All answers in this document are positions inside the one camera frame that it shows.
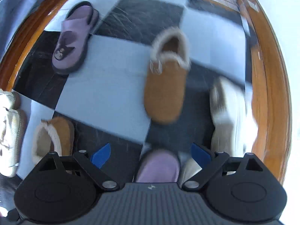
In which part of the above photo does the purple sandal black strap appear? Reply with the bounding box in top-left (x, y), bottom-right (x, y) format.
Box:
top-left (134, 148), bottom-right (181, 184)

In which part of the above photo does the brown fur-lined slipper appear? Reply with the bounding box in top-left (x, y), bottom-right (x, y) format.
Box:
top-left (143, 27), bottom-right (191, 125)
top-left (31, 117), bottom-right (74, 165)

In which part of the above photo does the white knit sneaker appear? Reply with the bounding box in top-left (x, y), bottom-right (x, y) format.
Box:
top-left (1, 90), bottom-right (27, 177)

